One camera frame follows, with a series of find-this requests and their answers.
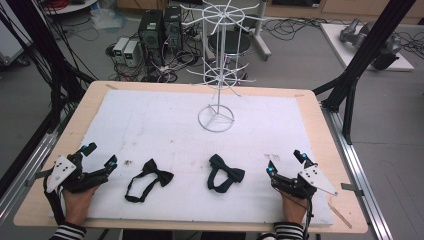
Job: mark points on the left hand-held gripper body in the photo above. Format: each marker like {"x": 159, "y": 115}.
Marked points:
{"x": 61, "y": 170}

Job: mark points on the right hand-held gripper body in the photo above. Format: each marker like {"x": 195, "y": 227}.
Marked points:
{"x": 315, "y": 178}

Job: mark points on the person's right hand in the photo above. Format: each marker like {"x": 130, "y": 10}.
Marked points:
{"x": 293, "y": 208}

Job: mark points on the person's left hand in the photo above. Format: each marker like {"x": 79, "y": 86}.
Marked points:
{"x": 76, "y": 205}

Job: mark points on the grey metal clamp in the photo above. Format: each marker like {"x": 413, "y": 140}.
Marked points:
{"x": 40, "y": 175}
{"x": 351, "y": 189}

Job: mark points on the thin wooden stick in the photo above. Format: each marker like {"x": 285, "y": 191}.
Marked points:
{"x": 340, "y": 216}

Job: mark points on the white foam mat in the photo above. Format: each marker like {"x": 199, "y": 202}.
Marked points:
{"x": 166, "y": 133}

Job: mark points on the grey bench power supply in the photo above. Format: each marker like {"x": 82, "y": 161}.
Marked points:
{"x": 131, "y": 53}
{"x": 120, "y": 48}

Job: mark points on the white floor board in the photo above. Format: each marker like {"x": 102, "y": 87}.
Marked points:
{"x": 336, "y": 43}

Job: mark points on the white stand leg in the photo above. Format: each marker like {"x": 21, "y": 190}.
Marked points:
{"x": 261, "y": 36}

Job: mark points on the large black computer tower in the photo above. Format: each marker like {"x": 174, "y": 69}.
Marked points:
{"x": 150, "y": 33}

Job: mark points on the clear plastic bag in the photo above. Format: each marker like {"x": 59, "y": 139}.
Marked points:
{"x": 108, "y": 18}

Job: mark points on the black round stool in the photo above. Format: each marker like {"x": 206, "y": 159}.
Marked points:
{"x": 230, "y": 45}

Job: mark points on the round white table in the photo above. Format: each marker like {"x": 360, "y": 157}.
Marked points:
{"x": 71, "y": 6}

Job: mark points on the slim black computer tower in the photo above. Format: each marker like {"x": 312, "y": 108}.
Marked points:
{"x": 172, "y": 26}

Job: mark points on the aluminium rail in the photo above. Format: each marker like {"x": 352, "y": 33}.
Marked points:
{"x": 360, "y": 173}
{"x": 23, "y": 173}

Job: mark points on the black metal frame post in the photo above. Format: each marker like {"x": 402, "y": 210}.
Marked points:
{"x": 373, "y": 43}
{"x": 36, "y": 43}

